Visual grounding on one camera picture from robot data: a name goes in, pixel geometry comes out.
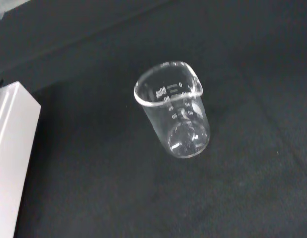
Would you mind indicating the black cloth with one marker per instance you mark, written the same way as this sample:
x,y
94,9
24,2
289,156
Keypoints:
x,y
242,173

